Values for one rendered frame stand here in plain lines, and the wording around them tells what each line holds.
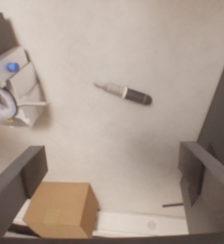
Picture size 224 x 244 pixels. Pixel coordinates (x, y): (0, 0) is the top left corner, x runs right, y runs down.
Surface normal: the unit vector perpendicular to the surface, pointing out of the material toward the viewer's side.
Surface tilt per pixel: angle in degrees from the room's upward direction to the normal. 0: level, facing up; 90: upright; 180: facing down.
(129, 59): 0
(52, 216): 90
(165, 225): 90
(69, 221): 90
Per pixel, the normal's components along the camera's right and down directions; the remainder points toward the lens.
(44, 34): -0.11, 0.63
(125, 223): -0.02, -0.77
